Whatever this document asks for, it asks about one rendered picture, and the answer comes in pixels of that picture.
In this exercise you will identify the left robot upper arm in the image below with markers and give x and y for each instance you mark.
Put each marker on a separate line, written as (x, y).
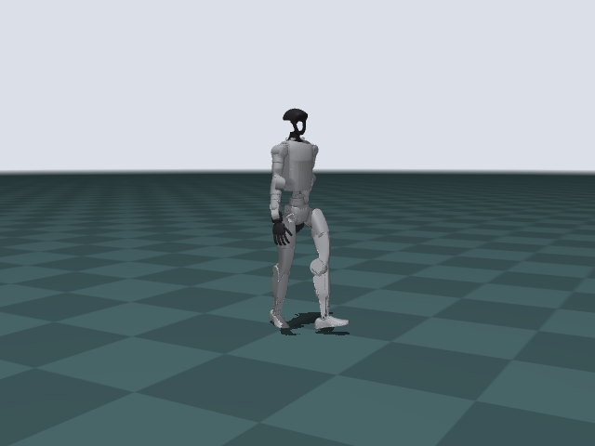
(315, 151)

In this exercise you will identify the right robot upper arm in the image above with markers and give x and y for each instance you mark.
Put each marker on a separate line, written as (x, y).
(278, 153)

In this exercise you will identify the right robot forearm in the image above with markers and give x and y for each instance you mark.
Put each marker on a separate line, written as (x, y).
(275, 200)

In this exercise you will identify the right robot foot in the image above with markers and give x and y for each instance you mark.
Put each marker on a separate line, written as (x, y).
(278, 320)

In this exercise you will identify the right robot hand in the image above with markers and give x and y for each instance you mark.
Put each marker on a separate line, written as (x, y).
(279, 229)

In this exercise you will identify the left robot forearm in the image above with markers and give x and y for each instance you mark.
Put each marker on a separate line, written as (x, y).
(307, 192)

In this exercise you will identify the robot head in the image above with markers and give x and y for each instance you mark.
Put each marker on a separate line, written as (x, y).
(295, 116)

